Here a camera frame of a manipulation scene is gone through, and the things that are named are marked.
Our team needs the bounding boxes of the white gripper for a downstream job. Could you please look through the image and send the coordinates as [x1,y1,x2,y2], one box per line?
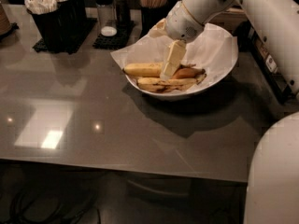
[148,2,204,79]

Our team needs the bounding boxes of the yellow banana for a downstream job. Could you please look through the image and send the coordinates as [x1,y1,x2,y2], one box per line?
[123,63,163,77]

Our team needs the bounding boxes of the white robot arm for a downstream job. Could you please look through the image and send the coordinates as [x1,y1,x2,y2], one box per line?
[149,0,299,224]

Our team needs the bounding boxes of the middle orange banana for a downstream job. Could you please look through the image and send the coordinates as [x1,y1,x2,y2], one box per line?
[173,67,206,79]

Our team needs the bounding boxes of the front spotted banana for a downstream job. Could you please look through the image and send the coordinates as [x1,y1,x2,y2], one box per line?
[136,74,206,93]

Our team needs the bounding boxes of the white bowl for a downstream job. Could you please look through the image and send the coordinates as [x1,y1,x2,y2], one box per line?
[123,23,240,103]

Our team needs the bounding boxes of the black cup of stir sticks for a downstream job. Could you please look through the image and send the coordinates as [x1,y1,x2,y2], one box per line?
[139,0,170,35]

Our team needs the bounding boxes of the black rubber mat centre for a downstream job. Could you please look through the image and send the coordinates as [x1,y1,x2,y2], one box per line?
[93,21,135,49]

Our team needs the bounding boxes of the black rubber mat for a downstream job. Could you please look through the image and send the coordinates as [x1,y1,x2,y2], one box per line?
[93,21,135,49]
[33,18,97,54]

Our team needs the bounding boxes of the white paper liner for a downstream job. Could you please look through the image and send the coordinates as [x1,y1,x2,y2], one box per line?
[110,21,239,95]

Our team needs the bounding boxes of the dark pepper shaker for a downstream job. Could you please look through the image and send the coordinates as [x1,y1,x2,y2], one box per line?
[114,0,131,28]

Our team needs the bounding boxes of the black napkin holder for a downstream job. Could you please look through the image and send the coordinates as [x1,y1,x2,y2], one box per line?
[210,7,248,33]

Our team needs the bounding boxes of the glass salt shaker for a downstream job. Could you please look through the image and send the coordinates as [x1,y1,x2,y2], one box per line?
[95,0,117,37]

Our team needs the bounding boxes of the black cup behind cutlery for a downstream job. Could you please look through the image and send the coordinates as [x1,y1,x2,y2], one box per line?
[60,0,87,29]

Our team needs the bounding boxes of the black cup of white cutlery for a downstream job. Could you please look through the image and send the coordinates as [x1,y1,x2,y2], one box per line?
[24,0,69,52]

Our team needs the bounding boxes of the black rubber mat left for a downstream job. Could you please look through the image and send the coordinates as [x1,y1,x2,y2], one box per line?
[33,18,97,54]

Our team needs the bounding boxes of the brown cup stack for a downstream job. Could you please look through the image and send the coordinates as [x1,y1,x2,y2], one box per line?
[0,2,12,35]

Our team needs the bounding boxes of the black floor cables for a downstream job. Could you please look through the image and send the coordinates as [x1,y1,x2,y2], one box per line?
[0,175,102,224]

